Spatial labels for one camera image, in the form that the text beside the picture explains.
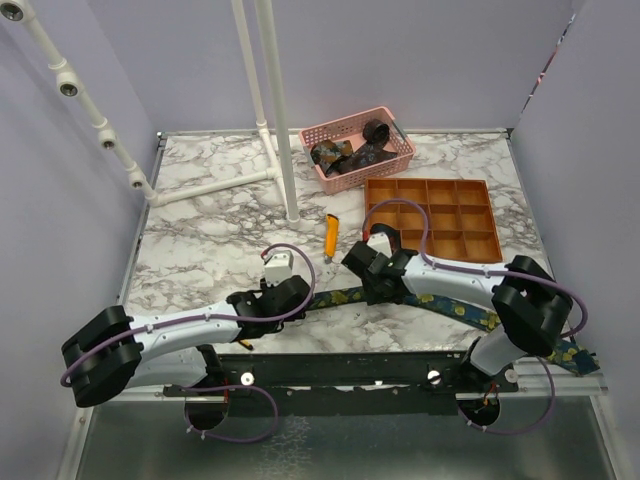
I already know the blue yellow floral tie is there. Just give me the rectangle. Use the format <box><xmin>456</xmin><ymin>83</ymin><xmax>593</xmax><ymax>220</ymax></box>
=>
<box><xmin>307</xmin><ymin>287</ymin><xmax>600</xmax><ymax>377</ymax></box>

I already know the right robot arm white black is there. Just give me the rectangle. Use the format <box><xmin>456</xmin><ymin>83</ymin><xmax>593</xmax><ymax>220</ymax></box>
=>
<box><xmin>342</xmin><ymin>241</ymin><xmax>573</xmax><ymax>391</ymax></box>

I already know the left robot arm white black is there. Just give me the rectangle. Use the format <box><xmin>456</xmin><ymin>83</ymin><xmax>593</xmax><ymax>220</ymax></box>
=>
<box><xmin>60</xmin><ymin>275</ymin><xmax>316</xmax><ymax>408</ymax></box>

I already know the yellow black pencil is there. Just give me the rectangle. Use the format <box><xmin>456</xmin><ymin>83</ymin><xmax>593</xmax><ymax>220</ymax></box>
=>
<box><xmin>239</xmin><ymin>340</ymin><xmax>254</xmax><ymax>351</ymax></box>

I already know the orange utility knife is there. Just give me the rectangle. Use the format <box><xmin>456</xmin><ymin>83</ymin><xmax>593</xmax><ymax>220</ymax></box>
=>
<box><xmin>324</xmin><ymin>214</ymin><xmax>340</xmax><ymax>264</ymax></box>

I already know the orange compartment tray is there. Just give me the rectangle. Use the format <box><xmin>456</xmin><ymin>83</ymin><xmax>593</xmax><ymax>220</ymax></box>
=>
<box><xmin>364</xmin><ymin>178</ymin><xmax>503</xmax><ymax>263</ymax></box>

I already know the dark blue-patterned tie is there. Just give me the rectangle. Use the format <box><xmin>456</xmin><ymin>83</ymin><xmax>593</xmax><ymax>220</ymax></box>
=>
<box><xmin>337</xmin><ymin>144</ymin><xmax>398</xmax><ymax>174</ymax></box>

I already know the dark orange-patterned tie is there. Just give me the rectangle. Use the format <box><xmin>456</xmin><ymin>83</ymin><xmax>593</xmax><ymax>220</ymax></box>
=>
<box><xmin>310</xmin><ymin>140</ymin><xmax>353</xmax><ymax>176</ymax></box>

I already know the rolled brown tie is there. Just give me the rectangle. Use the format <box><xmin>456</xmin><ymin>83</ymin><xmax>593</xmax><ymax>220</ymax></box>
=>
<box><xmin>362</xmin><ymin>119</ymin><xmax>390</xmax><ymax>148</ymax></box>

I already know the pink plastic basket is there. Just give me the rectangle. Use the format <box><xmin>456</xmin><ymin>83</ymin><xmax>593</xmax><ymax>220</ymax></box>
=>
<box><xmin>299</xmin><ymin>106</ymin><xmax>416</xmax><ymax>195</ymax></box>

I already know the white pvc pipe rack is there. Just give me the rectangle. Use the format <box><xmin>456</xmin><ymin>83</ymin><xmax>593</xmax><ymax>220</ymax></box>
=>
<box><xmin>1</xmin><ymin>1</ymin><xmax>301</xmax><ymax>228</ymax></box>

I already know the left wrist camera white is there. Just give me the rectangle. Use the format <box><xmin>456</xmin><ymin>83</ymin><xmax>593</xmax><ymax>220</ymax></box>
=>
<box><xmin>264</xmin><ymin>250</ymin><xmax>294</xmax><ymax>288</ymax></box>

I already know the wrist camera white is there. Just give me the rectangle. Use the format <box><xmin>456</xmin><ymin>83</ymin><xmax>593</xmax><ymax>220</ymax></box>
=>
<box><xmin>367</xmin><ymin>232</ymin><xmax>392</xmax><ymax>258</ymax></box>
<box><xmin>264</xmin><ymin>250</ymin><xmax>294</xmax><ymax>288</ymax></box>

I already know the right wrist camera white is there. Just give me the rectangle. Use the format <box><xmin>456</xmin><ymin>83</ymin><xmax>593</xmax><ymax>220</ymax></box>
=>
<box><xmin>367</xmin><ymin>232</ymin><xmax>392</xmax><ymax>258</ymax></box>

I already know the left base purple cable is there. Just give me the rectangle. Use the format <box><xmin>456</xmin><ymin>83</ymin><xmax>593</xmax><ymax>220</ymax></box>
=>
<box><xmin>182</xmin><ymin>383</ymin><xmax>282</xmax><ymax>445</ymax></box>

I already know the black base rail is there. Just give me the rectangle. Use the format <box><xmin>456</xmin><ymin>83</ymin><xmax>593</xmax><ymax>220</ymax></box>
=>
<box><xmin>164</xmin><ymin>351</ymin><xmax>517</xmax><ymax>417</ymax></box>

